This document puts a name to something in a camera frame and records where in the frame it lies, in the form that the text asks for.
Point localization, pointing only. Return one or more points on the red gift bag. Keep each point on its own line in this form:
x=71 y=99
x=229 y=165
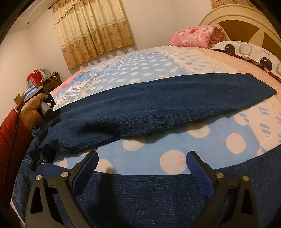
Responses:
x=35 y=78

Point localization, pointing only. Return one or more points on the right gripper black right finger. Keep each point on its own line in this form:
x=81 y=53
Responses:
x=231 y=201

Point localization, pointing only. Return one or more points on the pink floral folded blanket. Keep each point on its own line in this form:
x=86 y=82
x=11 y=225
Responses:
x=205 y=36

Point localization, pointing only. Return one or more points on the cream and brown headboard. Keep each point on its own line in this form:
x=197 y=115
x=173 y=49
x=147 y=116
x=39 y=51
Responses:
x=247 y=24

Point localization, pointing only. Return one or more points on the red jacket sleeve forearm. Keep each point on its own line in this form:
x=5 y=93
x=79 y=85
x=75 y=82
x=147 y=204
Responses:
x=15 y=140

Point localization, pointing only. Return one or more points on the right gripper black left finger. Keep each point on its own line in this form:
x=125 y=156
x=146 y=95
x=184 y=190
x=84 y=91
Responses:
x=42 y=210

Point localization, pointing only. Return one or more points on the dark wooden side cabinet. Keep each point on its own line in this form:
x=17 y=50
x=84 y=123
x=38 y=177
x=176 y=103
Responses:
x=51 y=82

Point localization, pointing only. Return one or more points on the beige patterned window curtain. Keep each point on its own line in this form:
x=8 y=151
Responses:
x=87 y=29

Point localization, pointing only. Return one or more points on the white pillow with circles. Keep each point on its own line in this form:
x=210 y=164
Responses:
x=252 y=53

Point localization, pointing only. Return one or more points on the person's left hand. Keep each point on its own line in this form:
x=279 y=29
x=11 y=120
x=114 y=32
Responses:
x=29 y=113

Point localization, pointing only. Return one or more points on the polka dot bed blanket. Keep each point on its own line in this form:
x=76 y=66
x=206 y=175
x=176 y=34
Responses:
x=175 y=92

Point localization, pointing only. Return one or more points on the dark blue denim jeans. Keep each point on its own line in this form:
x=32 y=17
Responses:
x=140 y=105

